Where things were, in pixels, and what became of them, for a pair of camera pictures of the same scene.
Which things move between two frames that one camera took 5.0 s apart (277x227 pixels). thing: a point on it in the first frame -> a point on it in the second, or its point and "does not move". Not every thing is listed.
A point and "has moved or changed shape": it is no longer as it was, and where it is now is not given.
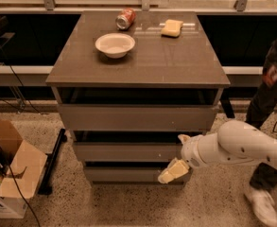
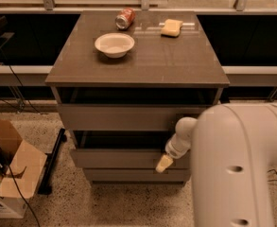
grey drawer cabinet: x=129 y=83 does not move
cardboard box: x=24 y=167 does not move
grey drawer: x=127 y=151 has moved or changed shape
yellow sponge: x=171 y=27 does not move
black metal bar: x=45 y=187 does not move
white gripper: x=190 y=151 -> x=173 y=150
